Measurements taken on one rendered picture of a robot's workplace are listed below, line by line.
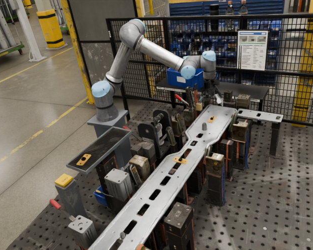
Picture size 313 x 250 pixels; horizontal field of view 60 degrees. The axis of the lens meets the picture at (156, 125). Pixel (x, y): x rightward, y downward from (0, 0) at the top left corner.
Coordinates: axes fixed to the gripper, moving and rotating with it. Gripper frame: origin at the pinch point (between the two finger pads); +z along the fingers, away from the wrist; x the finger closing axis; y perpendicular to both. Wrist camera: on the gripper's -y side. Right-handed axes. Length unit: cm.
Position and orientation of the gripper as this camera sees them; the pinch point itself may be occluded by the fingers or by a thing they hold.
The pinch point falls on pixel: (211, 104)
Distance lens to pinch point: 179.4
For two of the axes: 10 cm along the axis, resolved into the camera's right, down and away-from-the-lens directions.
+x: 8.5, 1.8, -5.0
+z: 1.3, 8.4, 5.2
